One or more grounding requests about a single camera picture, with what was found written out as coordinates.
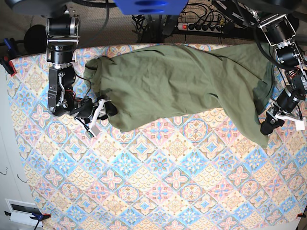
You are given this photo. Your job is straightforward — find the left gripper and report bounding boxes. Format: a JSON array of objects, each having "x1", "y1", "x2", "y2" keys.
[{"x1": 260, "y1": 98, "x2": 304, "y2": 136}]

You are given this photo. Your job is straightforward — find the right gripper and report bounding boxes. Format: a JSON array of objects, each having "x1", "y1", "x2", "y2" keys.
[{"x1": 73, "y1": 97, "x2": 118, "y2": 131}]

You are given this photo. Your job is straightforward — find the olive green t-shirt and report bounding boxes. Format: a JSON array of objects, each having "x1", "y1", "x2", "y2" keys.
[{"x1": 83, "y1": 44, "x2": 273, "y2": 147}]

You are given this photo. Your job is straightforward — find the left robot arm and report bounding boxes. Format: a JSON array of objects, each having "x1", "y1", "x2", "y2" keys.
[{"x1": 234, "y1": 0, "x2": 307, "y2": 135}]

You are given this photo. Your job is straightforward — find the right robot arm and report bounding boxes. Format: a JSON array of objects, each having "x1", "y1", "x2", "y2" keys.
[{"x1": 6, "y1": 0, "x2": 118, "y2": 131}]

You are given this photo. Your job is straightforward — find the patterned tablecloth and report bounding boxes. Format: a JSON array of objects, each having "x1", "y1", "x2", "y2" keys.
[{"x1": 6, "y1": 55, "x2": 307, "y2": 230}]

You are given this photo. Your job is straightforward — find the red clamp lower right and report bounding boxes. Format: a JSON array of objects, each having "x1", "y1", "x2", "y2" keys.
[{"x1": 297, "y1": 213, "x2": 307, "y2": 218}]

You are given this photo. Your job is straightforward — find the black round stool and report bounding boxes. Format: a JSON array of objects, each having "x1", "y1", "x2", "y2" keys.
[{"x1": 24, "y1": 24, "x2": 47, "y2": 54}]

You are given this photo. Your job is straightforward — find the white power strip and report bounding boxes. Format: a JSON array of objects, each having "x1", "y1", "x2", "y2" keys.
[{"x1": 177, "y1": 23, "x2": 222, "y2": 33}]

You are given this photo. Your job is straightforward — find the blue red clamp upper left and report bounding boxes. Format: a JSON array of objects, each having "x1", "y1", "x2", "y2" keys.
[{"x1": 0, "y1": 38, "x2": 17, "y2": 76}]

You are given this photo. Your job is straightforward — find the blue red clamp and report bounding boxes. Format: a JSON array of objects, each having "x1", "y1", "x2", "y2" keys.
[
  {"x1": 0, "y1": 38, "x2": 17, "y2": 76},
  {"x1": 4, "y1": 211, "x2": 51, "y2": 230}
]

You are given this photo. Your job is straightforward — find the blue red clamp lower left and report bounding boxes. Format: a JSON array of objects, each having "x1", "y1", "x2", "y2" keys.
[{"x1": 4, "y1": 211, "x2": 51, "y2": 230}]

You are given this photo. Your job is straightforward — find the white floor outlet box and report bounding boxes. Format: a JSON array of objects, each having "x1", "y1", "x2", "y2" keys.
[{"x1": 4, "y1": 198, "x2": 40, "y2": 227}]

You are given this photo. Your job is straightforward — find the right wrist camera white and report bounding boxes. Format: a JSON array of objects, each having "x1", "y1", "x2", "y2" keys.
[{"x1": 85, "y1": 126, "x2": 100, "y2": 139}]

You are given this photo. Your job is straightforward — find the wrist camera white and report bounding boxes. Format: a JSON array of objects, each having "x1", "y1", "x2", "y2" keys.
[
  {"x1": 295, "y1": 120, "x2": 305, "y2": 131},
  {"x1": 85, "y1": 126, "x2": 100, "y2": 139}
]

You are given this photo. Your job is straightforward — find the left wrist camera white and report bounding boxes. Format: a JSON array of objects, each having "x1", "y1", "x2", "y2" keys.
[{"x1": 295, "y1": 120, "x2": 305, "y2": 131}]

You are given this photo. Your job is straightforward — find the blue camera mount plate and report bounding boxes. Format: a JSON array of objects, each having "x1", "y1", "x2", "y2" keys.
[{"x1": 114, "y1": 0, "x2": 188, "y2": 15}]

